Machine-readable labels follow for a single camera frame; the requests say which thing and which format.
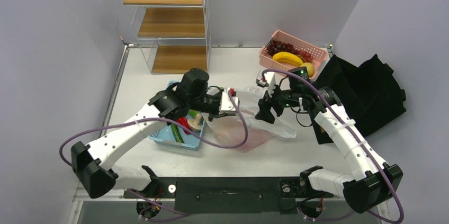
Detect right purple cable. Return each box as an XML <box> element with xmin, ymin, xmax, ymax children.
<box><xmin>261</xmin><ymin>68</ymin><xmax>405</xmax><ymax>223</ymax></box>

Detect red pepper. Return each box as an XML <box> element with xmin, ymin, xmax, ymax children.
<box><xmin>176</xmin><ymin>117</ymin><xmax>191</xmax><ymax>135</ymax></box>

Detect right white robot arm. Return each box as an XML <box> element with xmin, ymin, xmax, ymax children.
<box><xmin>255</xmin><ymin>68</ymin><xmax>403</xmax><ymax>213</ymax></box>

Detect green napa cabbage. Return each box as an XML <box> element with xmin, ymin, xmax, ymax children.
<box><xmin>188</xmin><ymin>110</ymin><xmax>200</xmax><ymax>117</ymax></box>

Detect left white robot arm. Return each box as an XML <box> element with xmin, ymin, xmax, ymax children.
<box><xmin>70</xmin><ymin>68</ymin><xmax>239</xmax><ymax>199</ymax></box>

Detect wooden wire shelf rack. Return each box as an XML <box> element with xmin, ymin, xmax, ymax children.
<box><xmin>121</xmin><ymin>0</ymin><xmax>211</xmax><ymax>74</ymax></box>

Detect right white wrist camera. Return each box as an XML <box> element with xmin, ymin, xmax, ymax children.
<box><xmin>256</xmin><ymin>70</ymin><xmax>276</xmax><ymax>97</ymax></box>

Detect pink perforated plastic basket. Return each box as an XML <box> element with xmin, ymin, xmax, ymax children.
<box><xmin>259</xmin><ymin>30</ymin><xmax>329</xmax><ymax>80</ymax></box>

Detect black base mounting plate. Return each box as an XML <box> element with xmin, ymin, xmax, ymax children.
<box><xmin>139</xmin><ymin>176</ymin><xmax>333</xmax><ymax>214</ymax></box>

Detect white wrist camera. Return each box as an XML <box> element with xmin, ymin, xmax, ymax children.
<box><xmin>219</xmin><ymin>88</ymin><xmax>240</xmax><ymax>114</ymax></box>
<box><xmin>256</xmin><ymin>70</ymin><xmax>276</xmax><ymax>97</ymax></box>

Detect dark red grapes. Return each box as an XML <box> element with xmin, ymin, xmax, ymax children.
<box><xmin>265</xmin><ymin>39</ymin><xmax>312</xmax><ymax>63</ymax></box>

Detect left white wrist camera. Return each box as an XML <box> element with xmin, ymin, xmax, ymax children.
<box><xmin>219</xmin><ymin>88</ymin><xmax>240</xmax><ymax>114</ymax></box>

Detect yellow banana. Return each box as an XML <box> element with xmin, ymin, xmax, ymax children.
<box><xmin>272</xmin><ymin>51</ymin><xmax>304</xmax><ymax>67</ymax></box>

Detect blue perforated plastic basket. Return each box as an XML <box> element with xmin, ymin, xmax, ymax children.
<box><xmin>148</xmin><ymin>80</ymin><xmax>208</xmax><ymax>151</ymax></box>

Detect black cloth bag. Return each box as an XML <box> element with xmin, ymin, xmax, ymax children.
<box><xmin>314</xmin><ymin>55</ymin><xmax>406</xmax><ymax>138</ymax></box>

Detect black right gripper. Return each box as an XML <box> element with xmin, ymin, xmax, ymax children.
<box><xmin>256</xmin><ymin>80</ymin><xmax>301</xmax><ymax>123</ymax></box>

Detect green cucumber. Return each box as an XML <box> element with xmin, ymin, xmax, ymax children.
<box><xmin>170</xmin><ymin>124</ymin><xmax>184</xmax><ymax>144</ymax></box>

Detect beige mushroom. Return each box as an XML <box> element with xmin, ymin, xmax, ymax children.
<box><xmin>187</xmin><ymin>113</ymin><xmax>203</xmax><ymax>132</ymax></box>

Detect white plastic grocery bag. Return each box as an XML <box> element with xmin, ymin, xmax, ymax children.
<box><xmin>201</xmin><ymin>85</ymin><xmax>297</xmax><ymax>153</ymax></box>

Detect yellow pear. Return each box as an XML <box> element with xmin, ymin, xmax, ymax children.
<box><xmin>301</xmin><ymin>62</ymin><xmax>315</xmax><ymax>78</ymax></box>

